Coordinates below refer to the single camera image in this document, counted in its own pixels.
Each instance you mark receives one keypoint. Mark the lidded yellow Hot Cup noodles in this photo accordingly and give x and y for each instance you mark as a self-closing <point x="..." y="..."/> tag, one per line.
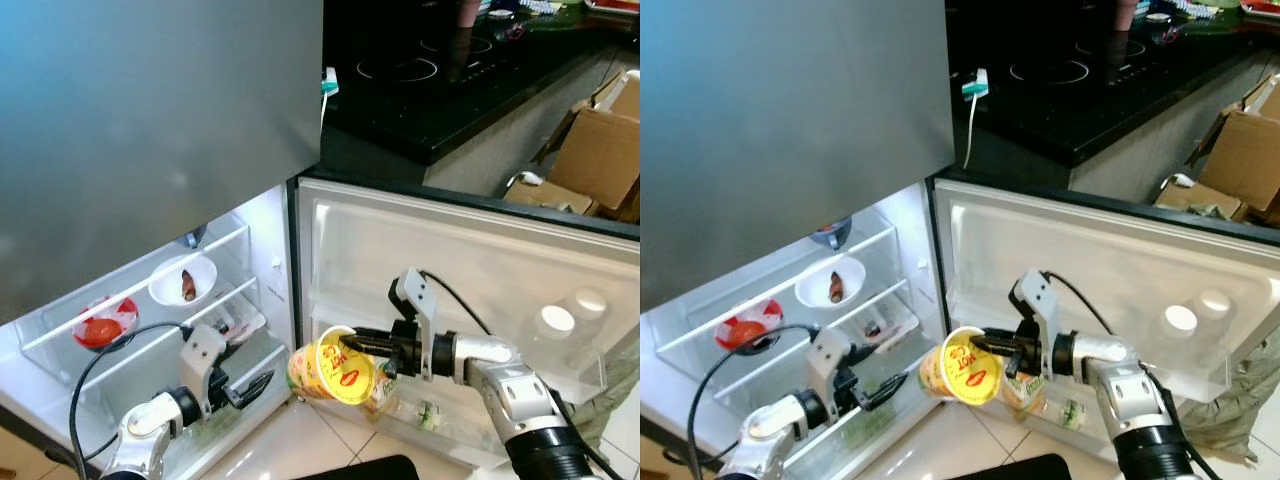
<point x="962" y="370"/>
<point x="330" y="368"/>

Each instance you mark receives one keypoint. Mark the grey fridge door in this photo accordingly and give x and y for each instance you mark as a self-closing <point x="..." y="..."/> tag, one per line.
<point x="1120" y="245"/>
<point x="480" y="250"/>

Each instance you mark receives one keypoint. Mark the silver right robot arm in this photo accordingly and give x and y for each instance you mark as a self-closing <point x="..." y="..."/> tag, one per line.
<point x="1130" y="400"/>
<point x="510" y="400"/>

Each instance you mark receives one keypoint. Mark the white fridge cabinet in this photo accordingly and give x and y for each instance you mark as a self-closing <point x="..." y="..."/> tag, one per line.
<point x="272" y="260"/>
<point x="912" y="260"/>

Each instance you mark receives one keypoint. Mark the green labelled packet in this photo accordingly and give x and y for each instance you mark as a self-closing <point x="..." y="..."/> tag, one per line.
<point x="1025" y="392"/>
<point x="386" y="390"/>

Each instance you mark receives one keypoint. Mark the clear food packet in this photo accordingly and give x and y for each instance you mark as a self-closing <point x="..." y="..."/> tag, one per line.
<point x="240" y="322"/>
<point x="882" y="325"/>

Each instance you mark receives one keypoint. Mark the green labelled bottle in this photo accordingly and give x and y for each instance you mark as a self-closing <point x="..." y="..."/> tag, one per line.
<point x="430" y="413"/>
<point x="1072" y="413"/>

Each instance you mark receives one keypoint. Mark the brown food piece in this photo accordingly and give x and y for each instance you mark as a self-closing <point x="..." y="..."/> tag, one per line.
<point x="836" y="288"/>
<point x="187" y="288"/>

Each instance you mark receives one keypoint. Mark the small white bowl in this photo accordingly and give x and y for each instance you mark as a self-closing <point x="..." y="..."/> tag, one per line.
<point x="168" y="285"/>
<point x="815" y="287"/>

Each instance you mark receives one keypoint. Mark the black fuzzy floor mat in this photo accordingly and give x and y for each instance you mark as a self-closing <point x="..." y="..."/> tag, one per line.
<point x="370" y="469"/>
<point x="1012" y="469"/>

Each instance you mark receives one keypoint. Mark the red bowl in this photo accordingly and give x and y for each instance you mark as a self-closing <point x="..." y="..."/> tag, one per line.
<point x="103" y="328"/>
<point x="748" y="330"/>

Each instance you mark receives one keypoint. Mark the white capped bottle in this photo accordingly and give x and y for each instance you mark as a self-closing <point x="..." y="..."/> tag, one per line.
<point x="592" y="300"/>
<point x="1180" y="320"/>
<point x="556" y="320"/>
<point x="1216" y="299"/>

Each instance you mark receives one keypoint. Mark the blue grey bowl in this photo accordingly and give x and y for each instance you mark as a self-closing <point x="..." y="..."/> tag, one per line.
<point x="196" y="237"/>
<point x="833" y="232"/>

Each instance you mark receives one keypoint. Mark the green camouflage cloth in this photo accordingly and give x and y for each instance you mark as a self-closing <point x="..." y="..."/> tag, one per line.
<point x="615" y="395"/>
<point x="1230" y="400"/>

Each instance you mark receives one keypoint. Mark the black induction cooktop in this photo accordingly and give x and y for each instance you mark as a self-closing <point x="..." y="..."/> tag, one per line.
<point x="440" y="70"/>
<point x="1080" y="70"/>

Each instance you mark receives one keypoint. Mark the grey freezer door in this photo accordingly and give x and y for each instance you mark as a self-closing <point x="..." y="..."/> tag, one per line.
<point x="150" y="120"/>
<point x="790" y="120"/>

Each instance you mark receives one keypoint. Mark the cardboard box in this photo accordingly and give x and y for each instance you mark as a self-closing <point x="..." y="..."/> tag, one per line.
<point x="1245" y="150"/>
<point x="600" y="150"/>

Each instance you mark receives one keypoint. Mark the pink tumbler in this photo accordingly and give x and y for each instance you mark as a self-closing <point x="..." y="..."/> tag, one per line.
<point x="468" y="12"/>
<point x="1125" y="12"/>

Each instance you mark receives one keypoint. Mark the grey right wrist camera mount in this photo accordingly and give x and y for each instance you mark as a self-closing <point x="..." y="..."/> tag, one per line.
<point x="1040" y="305"/>
<point x="415" y="305"/>

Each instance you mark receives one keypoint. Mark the white wall charger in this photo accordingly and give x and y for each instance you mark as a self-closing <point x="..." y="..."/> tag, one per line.
<point x="978" y="85"/>
<point x="329" y="85"/>

